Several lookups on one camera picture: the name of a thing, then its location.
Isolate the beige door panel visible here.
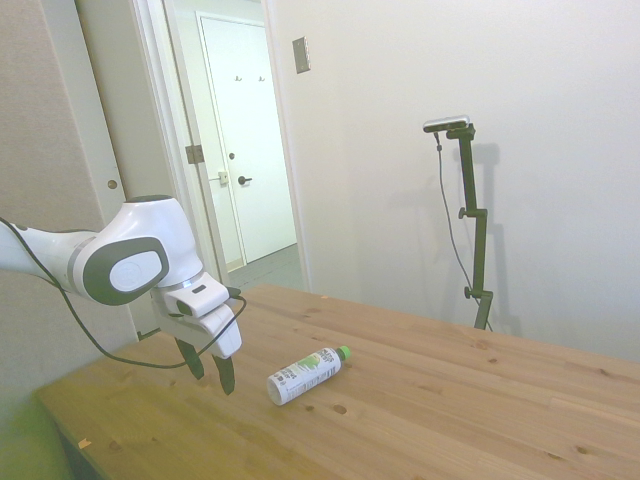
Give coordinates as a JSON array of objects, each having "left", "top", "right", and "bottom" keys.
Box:
[{"left": 74, "top": 0, "right": 169, "bottom": 346}]

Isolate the white hallway door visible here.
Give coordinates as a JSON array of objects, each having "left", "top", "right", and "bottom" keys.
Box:
[{"left": 197, "top": 12, "right": 299, "bottom": 267}]

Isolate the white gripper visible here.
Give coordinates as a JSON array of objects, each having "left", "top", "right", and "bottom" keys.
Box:
[{"left": 152, "top": 293, "right": 244, "bottom": 397}]

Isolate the white bottle with green cap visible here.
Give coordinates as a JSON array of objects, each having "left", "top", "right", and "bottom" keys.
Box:
[{"left": 266, "top": 344, "right": 354, "bottom": 407}]

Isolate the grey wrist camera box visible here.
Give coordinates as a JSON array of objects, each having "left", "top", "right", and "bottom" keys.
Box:
[{"left": 166, "top": 283, "right": 233, "bottom": 319}]

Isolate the black jointed camera stand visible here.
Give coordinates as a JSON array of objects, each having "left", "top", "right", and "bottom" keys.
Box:
[{"left": 445, "top": 124, "right": 496, "bottom": 331}]

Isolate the grey stereo camera bar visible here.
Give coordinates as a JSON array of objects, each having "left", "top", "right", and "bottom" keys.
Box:
[{"left": 422, "top": 115, "right": 472, "bottom": 135}]

